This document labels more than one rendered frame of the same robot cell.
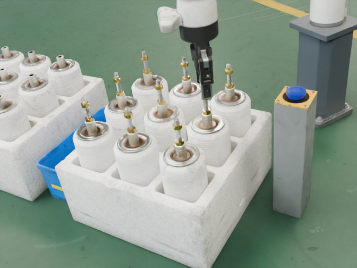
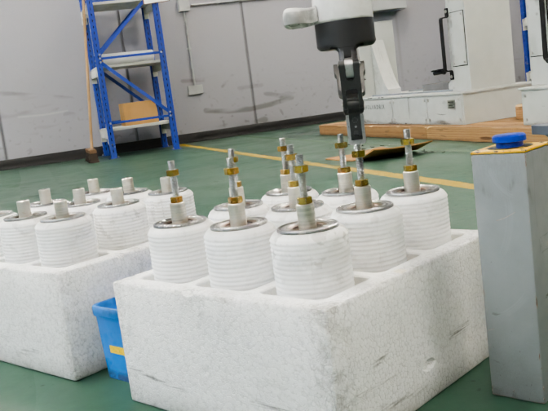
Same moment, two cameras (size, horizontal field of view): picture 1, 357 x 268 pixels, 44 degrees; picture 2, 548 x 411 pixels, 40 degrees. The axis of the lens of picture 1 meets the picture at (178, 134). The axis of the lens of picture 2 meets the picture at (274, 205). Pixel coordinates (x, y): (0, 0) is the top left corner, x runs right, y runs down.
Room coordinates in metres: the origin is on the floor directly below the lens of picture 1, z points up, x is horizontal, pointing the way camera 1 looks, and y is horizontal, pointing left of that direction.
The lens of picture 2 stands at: (-0.18, -0.09, 0.42)
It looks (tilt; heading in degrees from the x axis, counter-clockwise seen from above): 9 degrees down; 8
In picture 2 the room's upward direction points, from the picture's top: 7 degrees counter-clockwise
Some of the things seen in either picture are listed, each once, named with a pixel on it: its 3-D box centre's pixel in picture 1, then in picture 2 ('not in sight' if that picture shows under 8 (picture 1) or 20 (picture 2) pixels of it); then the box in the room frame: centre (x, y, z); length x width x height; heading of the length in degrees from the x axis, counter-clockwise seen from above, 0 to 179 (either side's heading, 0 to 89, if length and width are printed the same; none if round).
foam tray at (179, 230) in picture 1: (171, 166); (310, 315); (0.88, 0.03, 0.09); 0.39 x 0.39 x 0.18; 55
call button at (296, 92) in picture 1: (296, 94); (509, 142); (0.77, -0.25, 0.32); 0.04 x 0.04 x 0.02
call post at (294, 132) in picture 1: (293, 156); (519, 271); (0.77, -0.25, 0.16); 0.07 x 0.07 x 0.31; 55
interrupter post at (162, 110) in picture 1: (162, 109); (296, 197); (0.88, 0.03, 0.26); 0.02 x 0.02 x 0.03
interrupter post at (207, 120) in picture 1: (207, 119); (363, 198); (0.81, -0.07, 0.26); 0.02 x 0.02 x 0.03
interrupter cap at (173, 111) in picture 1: (163, 113); (297, 206); (0.88, 0.03, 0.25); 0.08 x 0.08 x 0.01
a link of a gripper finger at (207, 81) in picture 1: (206, 88); (355, 119); (0.76, -0.07, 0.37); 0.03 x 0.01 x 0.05; 2
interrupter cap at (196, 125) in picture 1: (207, 124); (364, 207); (0.81, -0.07, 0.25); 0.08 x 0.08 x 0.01
